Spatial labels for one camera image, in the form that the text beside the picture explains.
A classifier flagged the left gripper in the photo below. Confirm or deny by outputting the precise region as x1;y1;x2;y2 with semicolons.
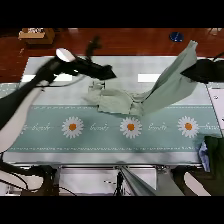
77;60;118;81

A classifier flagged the pale green T-shirt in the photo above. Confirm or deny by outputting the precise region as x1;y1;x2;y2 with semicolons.
82;40;200;117

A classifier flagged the cardboard box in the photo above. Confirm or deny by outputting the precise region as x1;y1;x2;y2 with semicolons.
17;27;56;45

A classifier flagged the blue round object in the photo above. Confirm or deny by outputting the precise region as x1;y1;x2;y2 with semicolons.
168;31;185;43

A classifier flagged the blue garment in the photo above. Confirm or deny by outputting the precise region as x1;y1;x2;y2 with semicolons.
197;140;212;173

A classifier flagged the silver frame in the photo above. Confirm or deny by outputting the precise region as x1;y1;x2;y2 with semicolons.
0;161;224;197

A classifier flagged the black cable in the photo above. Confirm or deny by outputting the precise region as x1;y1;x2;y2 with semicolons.
0;160;46;195

